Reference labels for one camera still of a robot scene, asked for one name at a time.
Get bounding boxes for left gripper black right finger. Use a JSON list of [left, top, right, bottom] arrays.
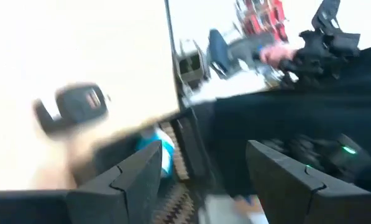
[[245, 139, 371, 224]]

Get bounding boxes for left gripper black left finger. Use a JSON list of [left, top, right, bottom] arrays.
[[66, 139, 163, 224]]

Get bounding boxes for blue braided cable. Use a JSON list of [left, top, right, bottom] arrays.
[[135, 127, 176, 179]]

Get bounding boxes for white flat box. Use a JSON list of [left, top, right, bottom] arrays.
[[199, 194, 268, 224]]

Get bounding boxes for person's hand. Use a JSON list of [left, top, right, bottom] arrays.
[[259, 41, 298, 69]]

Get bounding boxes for grey open box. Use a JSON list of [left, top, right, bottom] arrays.
[[176, 49, 209, 85]]

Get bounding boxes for blue chair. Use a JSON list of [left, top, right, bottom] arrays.
[[207, 28, 234, 77]]

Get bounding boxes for black wall charger plug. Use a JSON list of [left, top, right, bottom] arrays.
[[32, 83, 109, 136]]

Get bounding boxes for black frame post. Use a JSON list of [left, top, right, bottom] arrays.
[[163, 0, 186, 110]]

